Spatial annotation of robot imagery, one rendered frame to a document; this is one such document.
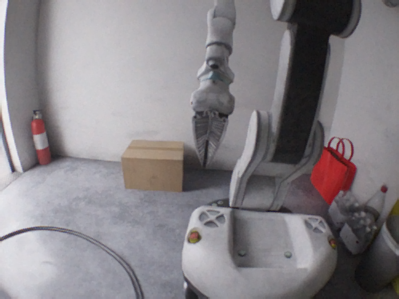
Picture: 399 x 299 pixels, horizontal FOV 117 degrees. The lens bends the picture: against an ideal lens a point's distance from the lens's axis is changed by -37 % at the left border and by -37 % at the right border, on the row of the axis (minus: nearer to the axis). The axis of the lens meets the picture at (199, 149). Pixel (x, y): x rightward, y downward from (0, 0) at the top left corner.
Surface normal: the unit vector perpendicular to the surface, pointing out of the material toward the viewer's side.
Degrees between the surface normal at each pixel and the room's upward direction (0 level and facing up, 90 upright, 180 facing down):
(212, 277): 53
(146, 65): 90
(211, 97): 62
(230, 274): 36
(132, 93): 90
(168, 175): 90
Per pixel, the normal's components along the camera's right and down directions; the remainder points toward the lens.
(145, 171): 0.05, 0.40
